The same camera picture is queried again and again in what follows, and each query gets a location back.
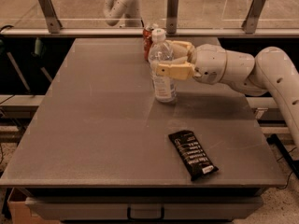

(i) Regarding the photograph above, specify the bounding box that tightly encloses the left metal bracket post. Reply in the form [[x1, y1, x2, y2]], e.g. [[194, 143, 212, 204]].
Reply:
[[38, 0, 62, 34]]

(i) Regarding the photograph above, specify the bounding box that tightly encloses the clear plastic water bottle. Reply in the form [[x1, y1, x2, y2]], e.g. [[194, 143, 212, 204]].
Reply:
[[148, 28, 176, 103]]

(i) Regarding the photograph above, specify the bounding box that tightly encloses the cardboard box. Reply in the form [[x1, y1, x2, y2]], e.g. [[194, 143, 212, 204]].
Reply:
[[7, 189, 60, 224]]

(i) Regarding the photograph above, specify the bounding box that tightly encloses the middle metal bracket post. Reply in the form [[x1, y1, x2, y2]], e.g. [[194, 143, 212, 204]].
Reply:
[[166, 0, 178, 34]]

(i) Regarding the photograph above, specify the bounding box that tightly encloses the black snack bar wrapper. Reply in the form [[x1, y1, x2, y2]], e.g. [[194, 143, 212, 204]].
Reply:
[[168, 130, 219, 181]]

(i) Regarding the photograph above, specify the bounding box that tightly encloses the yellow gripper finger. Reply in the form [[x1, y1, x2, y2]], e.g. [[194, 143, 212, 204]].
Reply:
[[167, 40, 195, 63], [156, 63, 194, 80]]

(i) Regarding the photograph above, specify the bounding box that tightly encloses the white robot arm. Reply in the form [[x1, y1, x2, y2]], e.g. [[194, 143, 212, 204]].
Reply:
[[151, 41, 299, 146]]

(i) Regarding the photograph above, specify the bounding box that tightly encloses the metal bracket post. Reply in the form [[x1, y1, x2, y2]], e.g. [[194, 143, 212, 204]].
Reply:
[[38, 0, 62, 34], [166, 0, 178, 34], [241, 0, 266, 34]]

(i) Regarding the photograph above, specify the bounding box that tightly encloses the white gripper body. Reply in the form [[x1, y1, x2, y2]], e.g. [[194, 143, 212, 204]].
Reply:
[[193, 44, 226, 85]]

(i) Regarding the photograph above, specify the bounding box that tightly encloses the right metal bracket post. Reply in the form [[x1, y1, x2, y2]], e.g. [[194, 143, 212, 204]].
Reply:
[[241, 0, 266, 34]]

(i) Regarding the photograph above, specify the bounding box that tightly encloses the red soda can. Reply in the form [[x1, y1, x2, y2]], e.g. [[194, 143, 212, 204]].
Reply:
[[143, 23, 158, 60]]

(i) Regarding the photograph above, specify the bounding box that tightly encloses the grey drawer with black handle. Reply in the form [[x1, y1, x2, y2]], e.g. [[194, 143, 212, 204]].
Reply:
[[25, 197, 263, 221]]

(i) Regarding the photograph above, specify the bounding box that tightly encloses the horizontal metal rail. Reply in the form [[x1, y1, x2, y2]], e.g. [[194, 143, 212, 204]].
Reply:
[[1, 28, 299, 38]]

